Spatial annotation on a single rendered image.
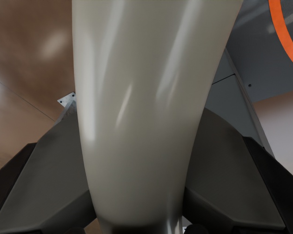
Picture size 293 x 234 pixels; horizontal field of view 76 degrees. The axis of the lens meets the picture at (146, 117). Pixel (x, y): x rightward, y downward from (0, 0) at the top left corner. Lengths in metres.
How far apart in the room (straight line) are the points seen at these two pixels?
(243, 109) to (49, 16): 1.16
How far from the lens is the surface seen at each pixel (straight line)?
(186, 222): 0.69
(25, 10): 1.44
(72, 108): 1.61
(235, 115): 0.69
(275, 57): 1.38
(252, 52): 1.31
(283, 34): 1.32
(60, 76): 1.57
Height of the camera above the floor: 1.12
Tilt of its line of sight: 45 degrees down
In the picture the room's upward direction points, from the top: 170 degrees counter-clockwise
